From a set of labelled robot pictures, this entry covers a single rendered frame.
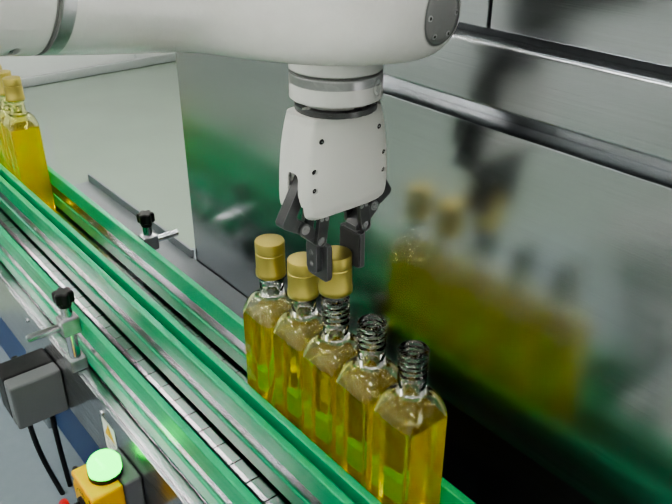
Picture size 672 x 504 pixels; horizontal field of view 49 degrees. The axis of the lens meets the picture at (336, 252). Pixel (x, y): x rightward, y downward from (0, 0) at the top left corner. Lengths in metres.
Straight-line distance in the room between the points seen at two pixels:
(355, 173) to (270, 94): 0.38
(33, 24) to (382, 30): 0.23
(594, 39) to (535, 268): 0.21
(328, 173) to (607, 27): 0.26
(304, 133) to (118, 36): 0.21
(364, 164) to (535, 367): 0.27
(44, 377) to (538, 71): 0.88
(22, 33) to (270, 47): 0.16
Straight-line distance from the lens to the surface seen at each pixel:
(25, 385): 1.24
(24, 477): 1.47
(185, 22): 0.52
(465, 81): 0.74
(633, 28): 0.66
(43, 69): 6.78
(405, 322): 0.89
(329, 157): 0.66
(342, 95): 0.64
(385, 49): 0.55
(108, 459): 1.04
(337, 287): 0.75
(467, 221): 0.77
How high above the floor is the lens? 1.72
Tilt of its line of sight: 28 degrees down
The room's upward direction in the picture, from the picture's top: straight up
